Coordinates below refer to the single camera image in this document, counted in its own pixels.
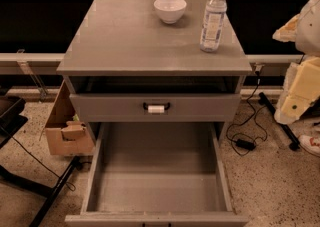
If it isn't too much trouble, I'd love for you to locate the white ceramic bowl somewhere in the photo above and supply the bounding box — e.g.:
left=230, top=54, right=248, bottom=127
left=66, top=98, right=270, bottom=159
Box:
left=154, top=0, right=187, bottom=24

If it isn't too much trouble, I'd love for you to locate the clear acrylic bracket left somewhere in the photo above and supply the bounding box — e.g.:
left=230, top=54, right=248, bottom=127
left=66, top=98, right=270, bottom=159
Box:
left=18, top=60, right=48, bottom=101

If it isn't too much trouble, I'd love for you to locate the grey top drawer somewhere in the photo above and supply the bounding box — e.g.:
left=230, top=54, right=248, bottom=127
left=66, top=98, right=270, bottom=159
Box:
left=70, top=94, right=240, bottom=122

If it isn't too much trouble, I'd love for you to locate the black stand leg right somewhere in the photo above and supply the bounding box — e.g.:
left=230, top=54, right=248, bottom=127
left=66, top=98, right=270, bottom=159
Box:
left=258, top=91, right=301, bottom=152

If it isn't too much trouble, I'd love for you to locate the clear plastic water bottle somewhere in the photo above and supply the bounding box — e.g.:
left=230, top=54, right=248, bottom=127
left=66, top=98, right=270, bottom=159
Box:
left=200, top=0, right=227, bottom=52

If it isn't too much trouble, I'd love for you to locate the grey drawer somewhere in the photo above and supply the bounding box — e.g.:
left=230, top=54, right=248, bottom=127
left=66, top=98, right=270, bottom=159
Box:
left=65, top=122, right=248, bottom=227
left=70, top=94, right=240, bottom=122

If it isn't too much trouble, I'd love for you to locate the white red sneaker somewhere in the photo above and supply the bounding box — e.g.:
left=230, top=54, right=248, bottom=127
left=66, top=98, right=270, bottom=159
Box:
left=299, top=135, right=320, bottom=157

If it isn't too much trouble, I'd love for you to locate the black power adapter with cable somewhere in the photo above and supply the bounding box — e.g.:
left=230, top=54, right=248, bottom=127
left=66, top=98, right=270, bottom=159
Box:
left=226, top=72, right=268, bottom=157

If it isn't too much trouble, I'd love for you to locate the brown cardboard box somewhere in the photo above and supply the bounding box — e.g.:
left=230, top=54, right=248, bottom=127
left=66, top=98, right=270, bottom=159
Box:
left=45, top=83, right=95, bottom=156

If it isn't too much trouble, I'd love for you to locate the thin black cable left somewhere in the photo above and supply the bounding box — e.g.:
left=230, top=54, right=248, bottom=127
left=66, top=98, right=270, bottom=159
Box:
left=0, top=124, right=77, bottom=193

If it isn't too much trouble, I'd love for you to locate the white yellow gripper body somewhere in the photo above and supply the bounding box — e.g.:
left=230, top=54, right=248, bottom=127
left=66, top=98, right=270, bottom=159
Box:
left=272, top=14, right=320, bottom=124

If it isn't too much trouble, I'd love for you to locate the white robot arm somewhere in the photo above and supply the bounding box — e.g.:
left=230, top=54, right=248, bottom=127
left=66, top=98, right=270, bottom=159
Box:
left=272, top=0, right=320, bottom=124

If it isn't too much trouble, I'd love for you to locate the grey drawer cabinet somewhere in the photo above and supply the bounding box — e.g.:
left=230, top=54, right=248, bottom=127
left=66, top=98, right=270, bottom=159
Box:
left=57, top=0, right=251, bottom=138

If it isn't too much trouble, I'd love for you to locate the black stand base left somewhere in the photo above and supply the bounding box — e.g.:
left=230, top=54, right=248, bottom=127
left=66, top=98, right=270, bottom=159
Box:
left=0, top=96, right=82, bottom=227

